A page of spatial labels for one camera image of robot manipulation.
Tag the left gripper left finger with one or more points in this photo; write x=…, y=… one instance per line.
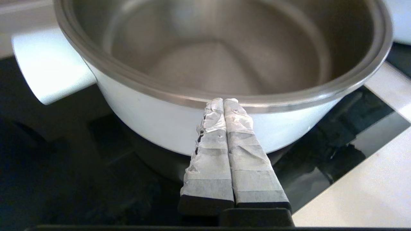
x=210, y=166

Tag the white rounded object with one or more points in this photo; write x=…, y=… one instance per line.
x=401, y=19

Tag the white pot with steel rim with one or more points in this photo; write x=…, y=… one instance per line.
x=199, y=64

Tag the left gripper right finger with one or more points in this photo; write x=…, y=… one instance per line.
x=253, y=173

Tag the black glass cooktop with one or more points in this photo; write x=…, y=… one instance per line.
x=80, y=166

